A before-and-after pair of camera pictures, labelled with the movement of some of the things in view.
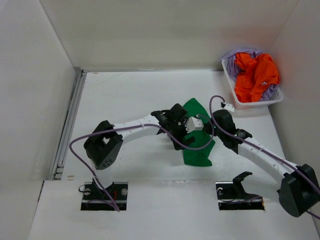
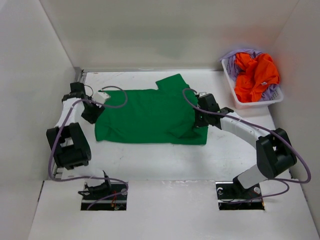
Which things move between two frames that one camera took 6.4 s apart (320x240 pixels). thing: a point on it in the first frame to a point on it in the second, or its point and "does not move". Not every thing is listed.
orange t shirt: [258, 73] does not move
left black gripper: [189, 140] to [93, 118]
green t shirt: [197, 153] to [165, 114]
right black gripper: [208, 127] to [198, 123]
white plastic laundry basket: [240, 105] does not move
